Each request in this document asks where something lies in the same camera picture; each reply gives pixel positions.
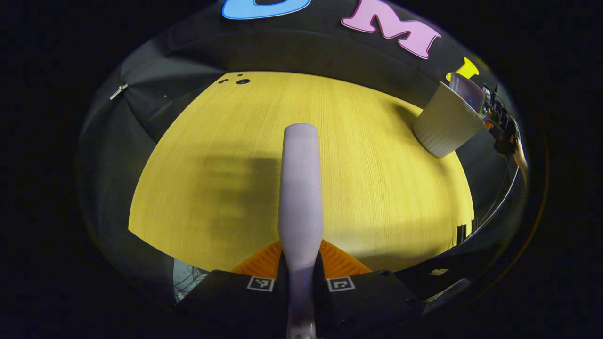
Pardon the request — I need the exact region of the yellow wooden desktop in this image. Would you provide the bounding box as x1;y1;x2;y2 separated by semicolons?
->
128;72;475;274

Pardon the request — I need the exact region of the white ribbed garbage bin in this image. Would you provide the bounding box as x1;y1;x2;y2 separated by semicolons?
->
413;81;487;159

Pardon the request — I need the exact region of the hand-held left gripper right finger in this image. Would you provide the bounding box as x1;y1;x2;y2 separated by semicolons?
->
315;239;424;339

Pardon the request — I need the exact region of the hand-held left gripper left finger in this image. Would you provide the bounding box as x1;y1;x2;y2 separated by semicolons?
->
177;240;289;339

